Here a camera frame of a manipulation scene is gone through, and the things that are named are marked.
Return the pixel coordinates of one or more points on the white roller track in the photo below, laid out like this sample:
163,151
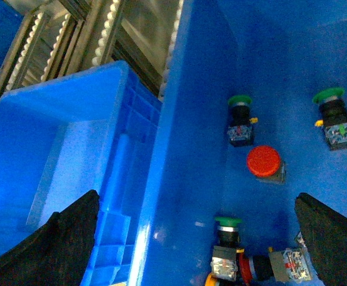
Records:
104,47

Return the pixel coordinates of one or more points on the green push button right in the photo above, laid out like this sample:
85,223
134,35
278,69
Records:
224,265

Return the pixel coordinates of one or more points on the far left blue bin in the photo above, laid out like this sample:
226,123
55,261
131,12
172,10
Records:
91,130

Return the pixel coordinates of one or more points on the green push button left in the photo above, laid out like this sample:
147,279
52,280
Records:
241,129

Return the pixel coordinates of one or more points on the green push button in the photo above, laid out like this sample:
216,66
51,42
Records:
333,117
241,129
224,265

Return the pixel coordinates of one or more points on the red push button sideways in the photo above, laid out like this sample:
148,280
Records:
289,265

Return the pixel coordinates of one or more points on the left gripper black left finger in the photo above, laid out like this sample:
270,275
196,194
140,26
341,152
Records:
59,251

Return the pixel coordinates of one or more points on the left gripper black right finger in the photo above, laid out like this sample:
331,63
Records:
324,231

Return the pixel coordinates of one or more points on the red push button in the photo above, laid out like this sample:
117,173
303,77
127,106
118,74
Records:
266,164

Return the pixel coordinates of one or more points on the yellow mushroom push button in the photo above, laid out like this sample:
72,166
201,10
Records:
211,281

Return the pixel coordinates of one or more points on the green push button middle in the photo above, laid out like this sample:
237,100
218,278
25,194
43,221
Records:
333,117

